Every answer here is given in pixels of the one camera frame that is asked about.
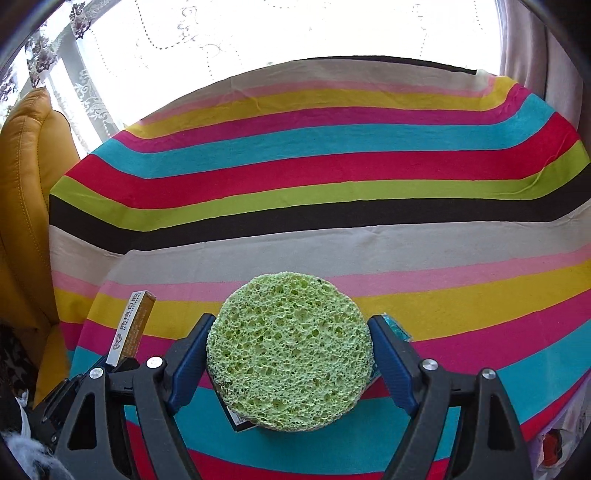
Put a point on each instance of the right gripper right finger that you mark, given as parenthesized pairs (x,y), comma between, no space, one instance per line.
(488,443)

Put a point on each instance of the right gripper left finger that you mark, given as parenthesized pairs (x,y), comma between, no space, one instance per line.
(157,389)

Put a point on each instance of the gold white slim box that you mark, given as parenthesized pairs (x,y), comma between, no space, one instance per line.
(130,328)

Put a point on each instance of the teal tissue pack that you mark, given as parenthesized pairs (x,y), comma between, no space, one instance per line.
(397,328)

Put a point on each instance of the black barcode box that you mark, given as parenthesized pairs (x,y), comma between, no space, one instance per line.
(238,423)

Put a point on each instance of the green sponge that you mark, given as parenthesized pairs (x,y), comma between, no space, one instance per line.
(290,352)

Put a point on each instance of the purple storage box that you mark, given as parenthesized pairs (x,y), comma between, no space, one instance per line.
(550,450)

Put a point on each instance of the striped colourful cloth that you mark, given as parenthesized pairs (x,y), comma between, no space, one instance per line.
(456,202)

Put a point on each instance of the mustard leather armchair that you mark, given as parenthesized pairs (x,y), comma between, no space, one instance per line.
(37,149)

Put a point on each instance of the white lace curtain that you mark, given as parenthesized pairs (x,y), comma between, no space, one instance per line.
(108,64)

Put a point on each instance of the pink patterned curtain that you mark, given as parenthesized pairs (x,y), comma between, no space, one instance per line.
(533,56)

